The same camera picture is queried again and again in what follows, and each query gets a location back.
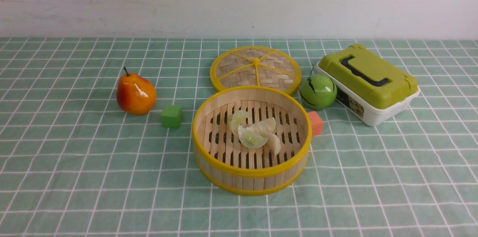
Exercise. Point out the woven bamboo steamer lid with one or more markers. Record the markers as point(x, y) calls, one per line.
point(256, 66)

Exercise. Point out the green cube block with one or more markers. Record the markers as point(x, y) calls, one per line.
point(171, 116)

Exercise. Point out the red orange pear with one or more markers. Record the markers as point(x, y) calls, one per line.
point(135, 95)

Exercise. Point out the bamboo steamer tray yellow rim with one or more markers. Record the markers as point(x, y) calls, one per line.
point(232, 167)

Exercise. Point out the pale dumpling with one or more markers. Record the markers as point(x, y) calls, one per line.
point(273, 144)
point(238, 118)
point(264, 127)

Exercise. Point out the orange cube block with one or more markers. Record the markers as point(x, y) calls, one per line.
point(317, 124)

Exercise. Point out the greenish dumpling front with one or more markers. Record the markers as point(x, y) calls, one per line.
point(250, 139)

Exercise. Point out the green lidded white box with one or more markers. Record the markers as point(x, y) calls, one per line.
point(372, 88)

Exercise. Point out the green apple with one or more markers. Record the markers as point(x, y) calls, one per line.
point(318, 91)

